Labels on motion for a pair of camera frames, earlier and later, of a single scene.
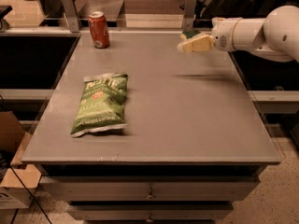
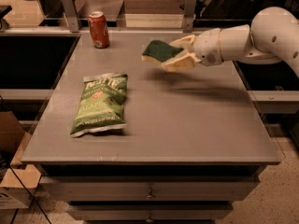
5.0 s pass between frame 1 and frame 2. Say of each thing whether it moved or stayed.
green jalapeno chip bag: stayed
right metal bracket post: stayed
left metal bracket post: stayed
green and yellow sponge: moved
